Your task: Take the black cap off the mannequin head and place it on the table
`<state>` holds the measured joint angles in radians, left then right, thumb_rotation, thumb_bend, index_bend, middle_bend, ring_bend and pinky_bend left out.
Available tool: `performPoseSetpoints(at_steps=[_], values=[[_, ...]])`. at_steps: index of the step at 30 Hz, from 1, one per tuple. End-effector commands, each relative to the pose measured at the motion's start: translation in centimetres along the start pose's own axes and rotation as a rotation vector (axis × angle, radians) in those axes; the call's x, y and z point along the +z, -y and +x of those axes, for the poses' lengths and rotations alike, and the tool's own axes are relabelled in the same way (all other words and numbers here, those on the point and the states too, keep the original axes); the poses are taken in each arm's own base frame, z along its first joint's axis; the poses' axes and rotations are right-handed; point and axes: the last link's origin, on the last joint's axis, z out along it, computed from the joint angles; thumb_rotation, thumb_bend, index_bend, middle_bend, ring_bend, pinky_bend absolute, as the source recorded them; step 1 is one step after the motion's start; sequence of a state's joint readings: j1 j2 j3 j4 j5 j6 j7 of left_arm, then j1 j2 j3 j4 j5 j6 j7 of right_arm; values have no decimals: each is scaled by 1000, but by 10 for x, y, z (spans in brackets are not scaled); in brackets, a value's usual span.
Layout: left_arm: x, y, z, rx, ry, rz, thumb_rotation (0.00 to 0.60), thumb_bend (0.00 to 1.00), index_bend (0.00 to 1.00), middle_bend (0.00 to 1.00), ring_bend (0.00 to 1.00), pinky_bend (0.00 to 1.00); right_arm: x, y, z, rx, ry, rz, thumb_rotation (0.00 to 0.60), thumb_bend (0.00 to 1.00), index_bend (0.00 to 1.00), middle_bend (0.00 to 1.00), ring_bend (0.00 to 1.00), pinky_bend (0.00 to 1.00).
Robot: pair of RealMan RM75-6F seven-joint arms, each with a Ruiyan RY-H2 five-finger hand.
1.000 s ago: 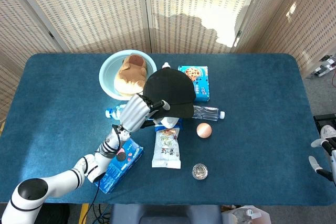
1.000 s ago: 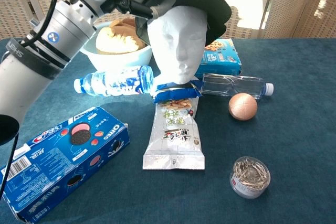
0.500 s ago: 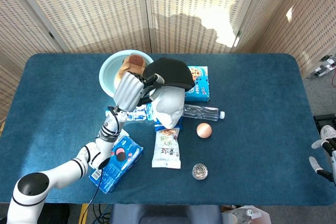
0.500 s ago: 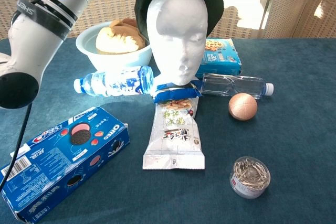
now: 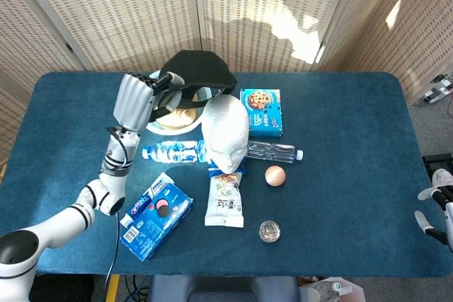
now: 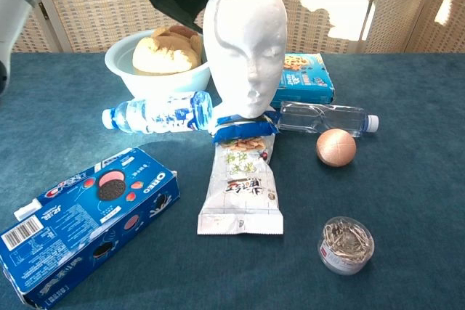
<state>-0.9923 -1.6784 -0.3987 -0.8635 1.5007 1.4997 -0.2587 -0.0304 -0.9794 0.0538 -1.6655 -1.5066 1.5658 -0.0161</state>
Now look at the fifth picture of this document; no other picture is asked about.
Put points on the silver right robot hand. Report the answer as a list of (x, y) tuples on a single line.
[(444, 203)]

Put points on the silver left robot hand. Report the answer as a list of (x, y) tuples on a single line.
[(134, 100)]

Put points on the black baseball cap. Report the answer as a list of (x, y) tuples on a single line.
[(198, 66)]

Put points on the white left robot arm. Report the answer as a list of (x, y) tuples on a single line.
[(63, 220)]

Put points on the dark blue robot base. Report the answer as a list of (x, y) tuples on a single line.
[(223, 289)]

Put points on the white sneaker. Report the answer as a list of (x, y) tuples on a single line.
[(444, 178)]

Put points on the light blue plastic basin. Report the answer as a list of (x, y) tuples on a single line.
[(166, 130)]

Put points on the blue label drink bottle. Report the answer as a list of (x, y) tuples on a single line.
[(173, 151)]

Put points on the woven folding screen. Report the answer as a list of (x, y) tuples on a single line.
[(141, 12)]

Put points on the white foam mannequin head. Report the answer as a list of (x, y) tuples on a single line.
[(226, 128)]

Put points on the white blue toothpaste box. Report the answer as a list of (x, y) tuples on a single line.
[(141, 204)]

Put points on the electronics on floor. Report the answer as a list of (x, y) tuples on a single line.
[(439, 90)]

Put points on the blue Oreo cookie box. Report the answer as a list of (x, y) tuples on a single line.
[(159, 224)]

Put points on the blue chocolate chip cookie box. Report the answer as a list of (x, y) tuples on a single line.
[(262, 111)]

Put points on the white snack bag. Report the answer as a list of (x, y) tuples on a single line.
[(224, 206)]

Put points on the clear plastic bottle on floor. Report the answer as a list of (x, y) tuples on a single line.
[(329, 291)]

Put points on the clear plastic water bottle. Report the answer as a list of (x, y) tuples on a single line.
[(272, 151)]

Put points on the pink ball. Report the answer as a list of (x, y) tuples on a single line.
[(275, 175)]

